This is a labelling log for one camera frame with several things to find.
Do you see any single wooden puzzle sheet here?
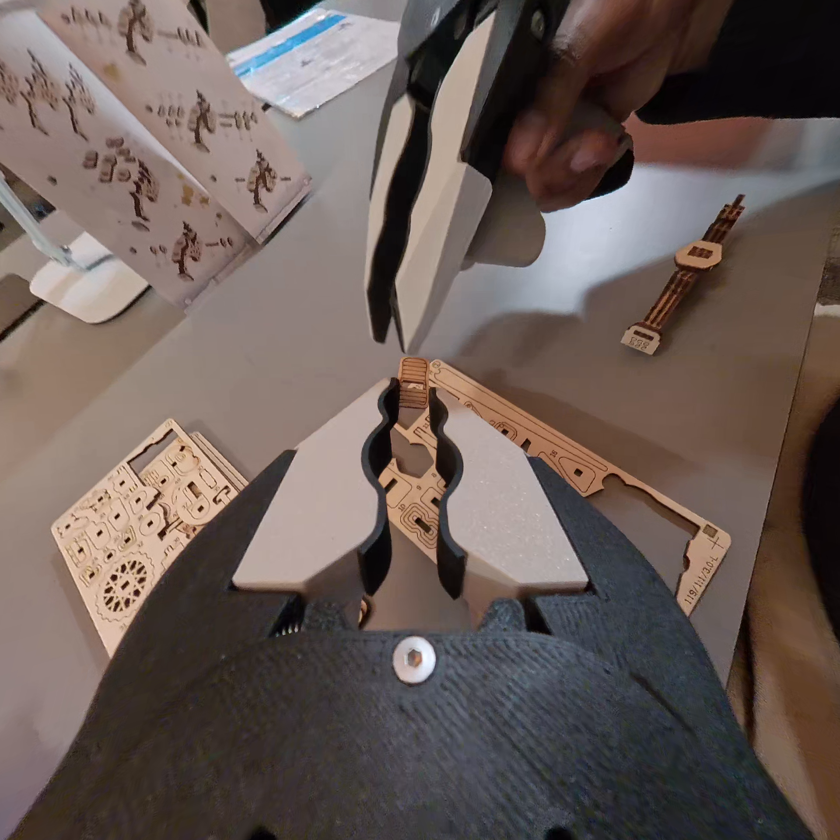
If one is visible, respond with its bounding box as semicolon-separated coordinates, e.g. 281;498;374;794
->
392;357;732;618

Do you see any wooden model assembly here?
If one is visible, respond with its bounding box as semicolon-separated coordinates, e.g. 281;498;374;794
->
620;193;747;357

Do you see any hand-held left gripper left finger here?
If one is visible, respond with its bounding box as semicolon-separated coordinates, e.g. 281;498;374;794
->
233;377;401;598

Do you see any white booklet stand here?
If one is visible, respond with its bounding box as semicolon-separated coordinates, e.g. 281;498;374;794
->
0;174;151;326

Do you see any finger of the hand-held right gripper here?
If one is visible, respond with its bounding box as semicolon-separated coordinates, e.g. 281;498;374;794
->
390;13;547;353
364;85;434;345

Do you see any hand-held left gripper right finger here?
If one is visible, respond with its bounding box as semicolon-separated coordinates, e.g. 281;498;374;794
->
427;387;589;601

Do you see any printed instruction booklet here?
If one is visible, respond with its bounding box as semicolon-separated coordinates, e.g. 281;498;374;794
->
0;0;312;309

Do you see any stack of wooden puzzle sheets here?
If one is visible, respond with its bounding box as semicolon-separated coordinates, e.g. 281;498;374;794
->
51;419;250;657

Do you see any grey desk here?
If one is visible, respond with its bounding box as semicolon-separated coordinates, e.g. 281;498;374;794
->
0;0;828;690

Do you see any ribbed wooden part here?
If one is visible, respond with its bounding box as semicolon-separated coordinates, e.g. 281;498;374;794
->
398;357;431;411

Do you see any person's right hand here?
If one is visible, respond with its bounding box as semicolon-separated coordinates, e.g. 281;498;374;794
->
505;0;736;212

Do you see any white paper blue stripe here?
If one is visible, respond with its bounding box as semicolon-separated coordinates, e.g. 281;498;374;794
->
226;7;401;119

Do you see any person's right forearm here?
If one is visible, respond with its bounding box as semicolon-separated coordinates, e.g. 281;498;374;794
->
635;0;840;126

